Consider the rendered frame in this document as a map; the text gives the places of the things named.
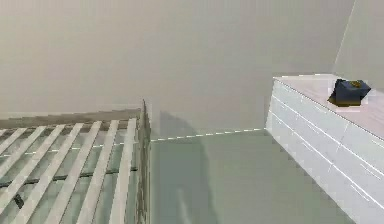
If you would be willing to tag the white chest of drawers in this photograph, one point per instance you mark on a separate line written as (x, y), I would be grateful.
(333, 146)

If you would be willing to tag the dark blue box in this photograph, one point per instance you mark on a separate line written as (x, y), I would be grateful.
(348, 93)

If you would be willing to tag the white slatted bed frame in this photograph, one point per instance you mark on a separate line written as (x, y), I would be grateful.
(96, 166)

